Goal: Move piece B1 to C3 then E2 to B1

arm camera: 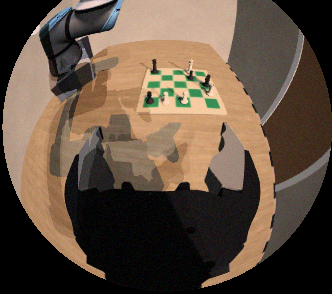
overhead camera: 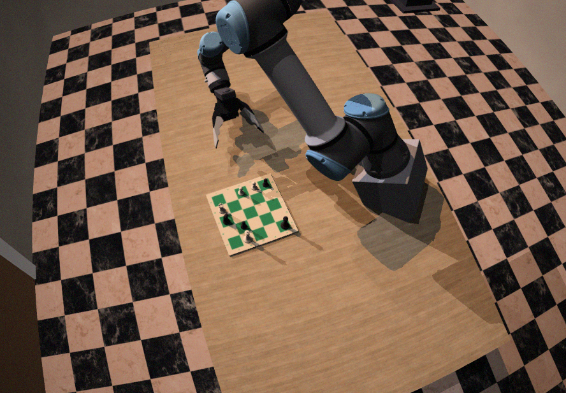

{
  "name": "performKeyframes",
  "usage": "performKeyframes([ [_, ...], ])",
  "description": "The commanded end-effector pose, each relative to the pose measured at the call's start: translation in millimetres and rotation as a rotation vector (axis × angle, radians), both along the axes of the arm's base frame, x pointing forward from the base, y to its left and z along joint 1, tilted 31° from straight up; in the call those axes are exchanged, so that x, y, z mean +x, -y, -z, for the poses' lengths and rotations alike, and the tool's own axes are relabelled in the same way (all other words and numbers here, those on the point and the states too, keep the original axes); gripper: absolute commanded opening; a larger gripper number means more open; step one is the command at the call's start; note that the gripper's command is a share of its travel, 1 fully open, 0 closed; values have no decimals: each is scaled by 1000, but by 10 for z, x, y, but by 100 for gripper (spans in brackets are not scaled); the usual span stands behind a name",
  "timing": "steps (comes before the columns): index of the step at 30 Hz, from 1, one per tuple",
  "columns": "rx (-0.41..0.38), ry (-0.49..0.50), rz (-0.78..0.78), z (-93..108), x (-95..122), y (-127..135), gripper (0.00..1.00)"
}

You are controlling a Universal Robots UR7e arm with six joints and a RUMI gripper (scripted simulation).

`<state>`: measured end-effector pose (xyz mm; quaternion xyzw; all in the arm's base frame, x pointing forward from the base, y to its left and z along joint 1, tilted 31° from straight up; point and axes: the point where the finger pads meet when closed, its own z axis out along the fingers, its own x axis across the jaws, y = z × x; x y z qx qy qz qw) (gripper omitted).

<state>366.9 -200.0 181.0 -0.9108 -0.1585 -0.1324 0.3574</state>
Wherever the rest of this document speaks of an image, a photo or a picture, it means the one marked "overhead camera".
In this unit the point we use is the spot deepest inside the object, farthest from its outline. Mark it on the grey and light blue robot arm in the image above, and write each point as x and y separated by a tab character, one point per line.
337	144

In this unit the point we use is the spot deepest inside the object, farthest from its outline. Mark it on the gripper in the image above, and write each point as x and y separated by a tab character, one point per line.
226	110

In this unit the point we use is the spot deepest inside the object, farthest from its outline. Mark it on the green and cream chessboard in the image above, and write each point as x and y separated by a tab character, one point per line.
262	210

